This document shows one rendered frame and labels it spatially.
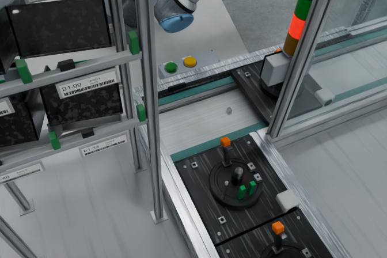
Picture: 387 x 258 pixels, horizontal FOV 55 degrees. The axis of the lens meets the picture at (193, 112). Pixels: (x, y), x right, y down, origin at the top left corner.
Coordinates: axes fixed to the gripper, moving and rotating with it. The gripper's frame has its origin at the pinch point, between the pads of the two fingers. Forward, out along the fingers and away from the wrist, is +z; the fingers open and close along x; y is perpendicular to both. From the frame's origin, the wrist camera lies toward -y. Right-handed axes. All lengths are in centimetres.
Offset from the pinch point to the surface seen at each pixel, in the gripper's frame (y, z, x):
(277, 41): 88, 123, -131
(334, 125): -36, 35, -49
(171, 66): 1.2, 26.1, -6.5
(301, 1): -32.0, -16.7, -21.6
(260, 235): -60, 26, -4
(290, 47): -32.9, -5.0, -21.8
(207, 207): -48, 26, 5
